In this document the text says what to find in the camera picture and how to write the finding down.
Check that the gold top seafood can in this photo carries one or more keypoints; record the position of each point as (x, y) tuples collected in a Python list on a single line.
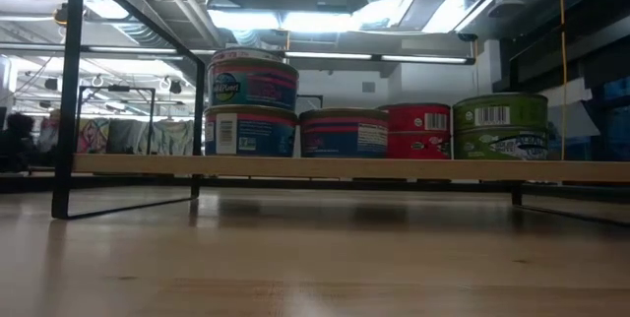
[(251, 132)]

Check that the red label seafood can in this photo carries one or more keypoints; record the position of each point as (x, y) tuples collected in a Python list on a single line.
[(418, 119), (418, 145)]

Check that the silver top seafood can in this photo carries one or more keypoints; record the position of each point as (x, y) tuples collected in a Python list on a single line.
[(499, 112)]

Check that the wooden shelf board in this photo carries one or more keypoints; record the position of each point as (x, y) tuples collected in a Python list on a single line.
[(344, 168)]

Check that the long tube lamp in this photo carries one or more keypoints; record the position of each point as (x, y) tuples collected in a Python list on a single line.
[(327, 55), (423, 59), (128, 49)]

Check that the bright light panel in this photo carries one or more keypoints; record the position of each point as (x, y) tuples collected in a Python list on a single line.
[(315, 20)]

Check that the patterned cloth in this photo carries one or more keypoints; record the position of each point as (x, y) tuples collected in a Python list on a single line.
[(128, 136)]

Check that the black hanging device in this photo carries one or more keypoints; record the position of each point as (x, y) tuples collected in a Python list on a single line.
[(61, 14)]

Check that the person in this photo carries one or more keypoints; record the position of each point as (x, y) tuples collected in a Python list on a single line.
[(17, 140)]

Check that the black gantry frame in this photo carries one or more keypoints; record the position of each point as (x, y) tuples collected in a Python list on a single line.
[(118, 88), (311, 98)]

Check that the grey wall vent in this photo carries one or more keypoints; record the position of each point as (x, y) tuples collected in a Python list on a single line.
[(368, 86)]

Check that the black table frame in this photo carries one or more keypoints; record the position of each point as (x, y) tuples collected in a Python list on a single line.
[(29, 181)]

